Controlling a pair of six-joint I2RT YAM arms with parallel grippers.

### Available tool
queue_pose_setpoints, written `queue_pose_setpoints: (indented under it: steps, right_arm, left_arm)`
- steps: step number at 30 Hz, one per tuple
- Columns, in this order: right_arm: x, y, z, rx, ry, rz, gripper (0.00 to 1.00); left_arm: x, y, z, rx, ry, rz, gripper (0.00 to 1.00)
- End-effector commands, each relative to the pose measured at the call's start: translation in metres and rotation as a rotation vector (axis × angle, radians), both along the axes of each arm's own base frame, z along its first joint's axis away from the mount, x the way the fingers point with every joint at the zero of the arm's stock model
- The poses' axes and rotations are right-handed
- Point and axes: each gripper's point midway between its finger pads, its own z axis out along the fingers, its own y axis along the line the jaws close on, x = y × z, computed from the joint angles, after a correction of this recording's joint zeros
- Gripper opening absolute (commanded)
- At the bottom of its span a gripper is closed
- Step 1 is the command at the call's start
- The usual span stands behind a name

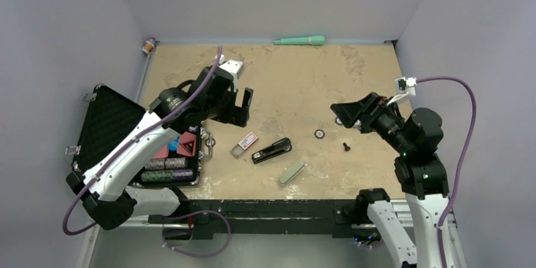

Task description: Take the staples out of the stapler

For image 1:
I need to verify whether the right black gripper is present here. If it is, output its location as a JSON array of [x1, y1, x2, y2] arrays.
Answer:
[[331, 90, 413, 153]]

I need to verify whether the green staple case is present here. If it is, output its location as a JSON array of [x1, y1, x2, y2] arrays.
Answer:
[[278, 161, 305, 185]]

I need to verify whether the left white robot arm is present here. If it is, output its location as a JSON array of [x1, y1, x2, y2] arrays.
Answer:
[[66, 60, 253, 230]]

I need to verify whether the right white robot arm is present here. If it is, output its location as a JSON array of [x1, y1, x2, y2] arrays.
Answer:
[[330, 92, 459, 267]]

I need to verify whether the small staple box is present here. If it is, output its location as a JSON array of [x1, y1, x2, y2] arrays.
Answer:
[[230, 132, 258, 159]]

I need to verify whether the green microphone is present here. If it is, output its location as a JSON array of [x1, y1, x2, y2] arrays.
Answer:
[[272, 35, 326, 46]]

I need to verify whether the black poker chip case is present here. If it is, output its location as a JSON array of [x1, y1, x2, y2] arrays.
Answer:
[[66, 84, 204, 192]]

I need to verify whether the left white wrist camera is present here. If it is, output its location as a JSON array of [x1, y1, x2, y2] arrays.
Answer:
[[219, 54, 244, 92]]

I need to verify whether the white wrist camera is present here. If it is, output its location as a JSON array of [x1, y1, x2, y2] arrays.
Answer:
[[219, 54, 244, 92], [387, 76, 417, 106]]

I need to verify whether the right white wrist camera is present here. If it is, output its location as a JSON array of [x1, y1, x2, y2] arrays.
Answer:
[[387, 76, 417, 106]]

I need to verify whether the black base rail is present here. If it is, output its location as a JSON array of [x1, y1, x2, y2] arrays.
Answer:
[[149, 199, 381, 245]]

